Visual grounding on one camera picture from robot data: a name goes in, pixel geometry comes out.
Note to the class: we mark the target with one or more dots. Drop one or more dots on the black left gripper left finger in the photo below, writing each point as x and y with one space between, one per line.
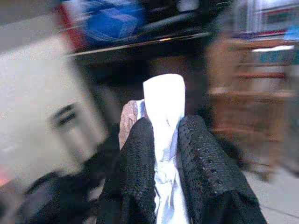
135 168

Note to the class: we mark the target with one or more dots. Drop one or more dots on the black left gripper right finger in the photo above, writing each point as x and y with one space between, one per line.
205 168

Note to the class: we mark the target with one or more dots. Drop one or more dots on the white paper trash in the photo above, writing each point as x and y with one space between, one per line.
165 112

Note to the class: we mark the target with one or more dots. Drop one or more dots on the blue plastic bin bag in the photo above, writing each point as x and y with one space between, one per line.
112 21

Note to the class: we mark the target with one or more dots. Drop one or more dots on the brown wooden shelf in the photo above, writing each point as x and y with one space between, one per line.
250 93

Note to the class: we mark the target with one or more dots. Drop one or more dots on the white box with dark marks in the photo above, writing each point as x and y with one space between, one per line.
44 105

